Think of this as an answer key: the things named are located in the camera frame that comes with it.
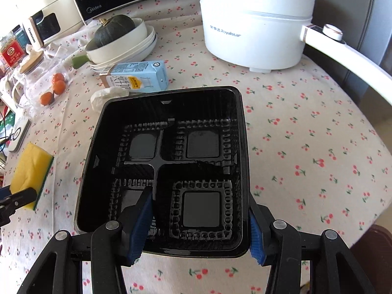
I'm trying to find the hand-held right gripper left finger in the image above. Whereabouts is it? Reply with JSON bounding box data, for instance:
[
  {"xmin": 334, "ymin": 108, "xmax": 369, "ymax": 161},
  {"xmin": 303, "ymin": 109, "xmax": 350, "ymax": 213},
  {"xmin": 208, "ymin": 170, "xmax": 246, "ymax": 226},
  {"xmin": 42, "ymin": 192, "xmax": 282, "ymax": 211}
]
[{"xmin": 17, "ymin": 190, "xmax": 154, "ymax": 294}]

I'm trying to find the white electric cooking pot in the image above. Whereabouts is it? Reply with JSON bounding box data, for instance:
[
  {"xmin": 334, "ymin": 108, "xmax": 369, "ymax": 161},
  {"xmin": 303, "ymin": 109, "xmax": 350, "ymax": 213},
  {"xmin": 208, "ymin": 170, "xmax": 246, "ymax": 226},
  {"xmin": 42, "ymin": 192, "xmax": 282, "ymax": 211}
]
[{"xmin": 196, "ymin": 0, "xmax": 392, "ymax": 111}]

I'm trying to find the grey refrigerator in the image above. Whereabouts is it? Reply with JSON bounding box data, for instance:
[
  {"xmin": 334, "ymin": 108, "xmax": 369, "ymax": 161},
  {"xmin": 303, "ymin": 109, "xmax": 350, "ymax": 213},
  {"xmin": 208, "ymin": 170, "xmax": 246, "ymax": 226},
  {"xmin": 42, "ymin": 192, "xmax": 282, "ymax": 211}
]
[{"xmin": 312, "ymin": 0, "xmax": 392, "ymax": 82}]

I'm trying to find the light blue milk carton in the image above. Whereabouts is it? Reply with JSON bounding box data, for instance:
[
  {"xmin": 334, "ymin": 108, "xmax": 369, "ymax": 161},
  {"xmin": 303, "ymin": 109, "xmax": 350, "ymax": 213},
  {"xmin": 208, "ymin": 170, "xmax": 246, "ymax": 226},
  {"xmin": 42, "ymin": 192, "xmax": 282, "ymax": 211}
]
[{"xmin": 99, "ymin": 60, "xmax": 169, "ymax": 94}]

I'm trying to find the brown round trash bin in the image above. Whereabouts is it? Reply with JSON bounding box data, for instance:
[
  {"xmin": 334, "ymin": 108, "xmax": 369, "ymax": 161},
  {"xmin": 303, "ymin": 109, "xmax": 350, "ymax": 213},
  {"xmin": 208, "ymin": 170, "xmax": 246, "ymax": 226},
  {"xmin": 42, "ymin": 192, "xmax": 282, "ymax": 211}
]
[{"xmin": 349, "ymin": 225, "xmax": 392, "ymax": 294}]

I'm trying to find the white cable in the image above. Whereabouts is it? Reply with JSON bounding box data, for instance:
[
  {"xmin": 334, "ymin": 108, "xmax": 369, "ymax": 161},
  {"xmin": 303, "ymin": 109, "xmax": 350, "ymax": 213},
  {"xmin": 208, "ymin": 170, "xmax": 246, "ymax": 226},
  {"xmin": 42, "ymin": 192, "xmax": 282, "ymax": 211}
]
[{"xmin": 1, "ymin": 73, "xmax": 28, "ymax": 109}]

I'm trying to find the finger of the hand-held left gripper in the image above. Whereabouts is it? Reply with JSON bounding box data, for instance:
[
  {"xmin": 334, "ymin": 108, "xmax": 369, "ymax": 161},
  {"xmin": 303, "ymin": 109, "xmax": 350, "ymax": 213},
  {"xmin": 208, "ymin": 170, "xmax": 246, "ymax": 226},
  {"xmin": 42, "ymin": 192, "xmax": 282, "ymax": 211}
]
[
  {"xmin": 0, "ymin": 208, "xmax": 14, "ymax": 225},
  {"xmin": 0, "ymin": 186, "xmax": 38, "ymax": 209}
]

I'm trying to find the glass jar with wooden lid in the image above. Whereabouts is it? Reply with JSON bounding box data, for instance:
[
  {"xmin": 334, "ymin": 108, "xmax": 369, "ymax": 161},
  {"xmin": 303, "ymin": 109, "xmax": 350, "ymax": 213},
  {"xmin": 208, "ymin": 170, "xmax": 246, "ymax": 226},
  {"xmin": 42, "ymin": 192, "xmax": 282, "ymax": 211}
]
[{"xmin": 18, "ymin": 52, "xmax": 62, "ymax": 108}]

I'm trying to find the stack of white bowls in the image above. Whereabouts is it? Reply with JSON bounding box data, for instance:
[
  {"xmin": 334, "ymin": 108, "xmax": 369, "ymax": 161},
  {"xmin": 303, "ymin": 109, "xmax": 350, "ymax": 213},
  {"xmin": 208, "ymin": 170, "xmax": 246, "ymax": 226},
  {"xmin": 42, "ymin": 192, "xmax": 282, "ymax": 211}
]
[{"xmin": 92, "ymin": 26, "xmax": 158, "ymax": 74}]

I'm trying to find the yellow and green sponge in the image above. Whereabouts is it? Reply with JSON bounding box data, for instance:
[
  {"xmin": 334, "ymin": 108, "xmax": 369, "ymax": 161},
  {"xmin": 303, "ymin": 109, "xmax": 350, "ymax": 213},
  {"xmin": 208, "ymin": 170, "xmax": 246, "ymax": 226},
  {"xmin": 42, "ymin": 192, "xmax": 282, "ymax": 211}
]
[{"xmin": 10, "ymin": 142, "xmax": 55, "ymax": 211}]

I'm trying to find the red label jar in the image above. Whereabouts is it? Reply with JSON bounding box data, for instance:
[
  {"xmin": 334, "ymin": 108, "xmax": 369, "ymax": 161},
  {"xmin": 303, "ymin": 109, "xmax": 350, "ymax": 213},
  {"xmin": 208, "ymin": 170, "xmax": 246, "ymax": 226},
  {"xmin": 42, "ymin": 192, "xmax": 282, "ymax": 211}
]
[{"xmin": 0, "ymin": 38, "xmax": 25, "ymax": 68}]

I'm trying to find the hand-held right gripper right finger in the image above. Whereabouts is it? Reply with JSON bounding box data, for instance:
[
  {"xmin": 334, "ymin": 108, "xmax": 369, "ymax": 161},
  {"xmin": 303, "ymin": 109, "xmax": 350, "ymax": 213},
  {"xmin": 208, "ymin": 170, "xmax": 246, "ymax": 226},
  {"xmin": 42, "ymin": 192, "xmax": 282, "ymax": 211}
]
[{"xmin": 249, "ymin": 194, "xmax": 377, "ymax": 294}]

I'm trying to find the black plastic food tray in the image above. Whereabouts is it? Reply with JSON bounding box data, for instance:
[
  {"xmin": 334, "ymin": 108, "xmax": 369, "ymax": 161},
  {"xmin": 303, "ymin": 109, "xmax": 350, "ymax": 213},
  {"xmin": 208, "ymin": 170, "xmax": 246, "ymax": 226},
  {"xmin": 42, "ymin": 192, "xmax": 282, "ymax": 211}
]
[{"xmin": 73, "ymin": 86, "xmax": 252, "ymax": 256}]

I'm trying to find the cherry print tablecloth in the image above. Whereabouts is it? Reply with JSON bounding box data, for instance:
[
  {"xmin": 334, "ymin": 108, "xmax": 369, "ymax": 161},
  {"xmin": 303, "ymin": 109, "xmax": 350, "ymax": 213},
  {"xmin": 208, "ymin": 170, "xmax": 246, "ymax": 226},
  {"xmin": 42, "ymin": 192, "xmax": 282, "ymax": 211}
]
[{"xmin": 0, "ymin": 0, "xmax": 392, "ymax": 294}]

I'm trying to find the teal box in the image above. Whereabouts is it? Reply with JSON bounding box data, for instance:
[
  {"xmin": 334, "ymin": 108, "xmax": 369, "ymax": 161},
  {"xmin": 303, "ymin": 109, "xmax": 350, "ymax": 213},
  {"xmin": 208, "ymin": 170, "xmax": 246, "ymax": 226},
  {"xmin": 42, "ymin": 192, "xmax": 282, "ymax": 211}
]
[{"xmin": 12, "ymin": 27, "xmax": 28, "ymax": 48}]

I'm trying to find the white square device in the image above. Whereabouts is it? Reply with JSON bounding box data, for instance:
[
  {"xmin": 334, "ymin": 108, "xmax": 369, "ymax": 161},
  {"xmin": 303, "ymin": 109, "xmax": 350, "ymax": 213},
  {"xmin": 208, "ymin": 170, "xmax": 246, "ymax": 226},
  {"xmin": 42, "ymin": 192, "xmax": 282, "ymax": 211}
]
[{"xmin": 8, "ymin": 119, "xmax": 31, "ymax": 152}]

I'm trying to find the crumpled white tissue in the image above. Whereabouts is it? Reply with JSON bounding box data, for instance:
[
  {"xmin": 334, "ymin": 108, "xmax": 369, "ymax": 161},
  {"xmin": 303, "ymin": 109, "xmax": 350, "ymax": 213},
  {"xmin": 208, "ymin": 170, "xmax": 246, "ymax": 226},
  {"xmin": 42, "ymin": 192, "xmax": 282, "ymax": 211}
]
[{"xmin": 90, "ymin": 86, "xmax": 131, "ymax": 111}]

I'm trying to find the dark green pumpkin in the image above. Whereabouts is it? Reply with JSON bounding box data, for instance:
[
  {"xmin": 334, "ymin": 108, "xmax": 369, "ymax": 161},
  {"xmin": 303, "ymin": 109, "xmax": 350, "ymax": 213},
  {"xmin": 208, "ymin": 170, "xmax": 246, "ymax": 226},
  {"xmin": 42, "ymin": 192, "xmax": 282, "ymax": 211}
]
[{"xmin": 93, "ymin": 14, "xmax": 137, "ymax": 49}]

